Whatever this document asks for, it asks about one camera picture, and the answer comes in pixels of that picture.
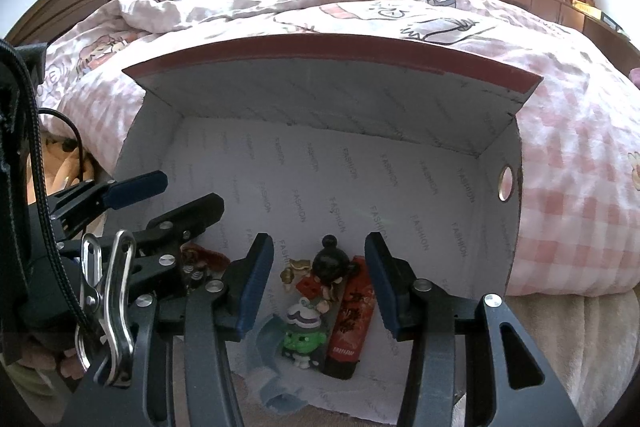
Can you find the green frog figurine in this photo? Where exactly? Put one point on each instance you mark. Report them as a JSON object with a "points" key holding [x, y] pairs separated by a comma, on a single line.
{"points": [[301, 337]]}

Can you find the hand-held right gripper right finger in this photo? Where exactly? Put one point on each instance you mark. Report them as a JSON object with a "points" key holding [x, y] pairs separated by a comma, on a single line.
{"points": [[382, 282]]}

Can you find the light blue curved plastic piece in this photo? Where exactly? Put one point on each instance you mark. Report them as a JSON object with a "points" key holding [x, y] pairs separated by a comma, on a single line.
{"points": [[267, 347]]}

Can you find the white fluffy blanket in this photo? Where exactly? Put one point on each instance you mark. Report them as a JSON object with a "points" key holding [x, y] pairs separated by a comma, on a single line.
{"points": [[565, 357]]}

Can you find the pink checked quilt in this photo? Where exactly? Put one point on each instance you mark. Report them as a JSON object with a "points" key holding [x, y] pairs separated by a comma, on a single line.
{"points": [[575, 187]]}

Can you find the yellow box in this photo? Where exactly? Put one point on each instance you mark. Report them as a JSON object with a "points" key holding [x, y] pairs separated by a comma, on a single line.
{"points": [[592, 12]]}

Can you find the black-haired doll figurine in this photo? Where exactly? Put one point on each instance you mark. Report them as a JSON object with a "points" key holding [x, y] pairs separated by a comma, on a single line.
{"points": [[327, 269]]}

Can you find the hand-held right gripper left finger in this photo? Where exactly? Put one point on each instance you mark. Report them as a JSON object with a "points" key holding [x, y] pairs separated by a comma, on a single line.
{"points": [[255, 287]]}

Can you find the red wrapped snack bar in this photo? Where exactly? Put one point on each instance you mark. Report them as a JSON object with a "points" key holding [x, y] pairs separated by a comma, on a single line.
{"points": [[350, 322]]}

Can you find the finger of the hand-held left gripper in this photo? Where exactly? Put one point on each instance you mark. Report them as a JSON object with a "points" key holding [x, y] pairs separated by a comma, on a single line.
{"points": [[137, 188], [190, 217]]}

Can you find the red cardboard box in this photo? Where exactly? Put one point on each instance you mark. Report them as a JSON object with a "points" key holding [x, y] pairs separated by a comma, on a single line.
{"points": [[350, 147]]}

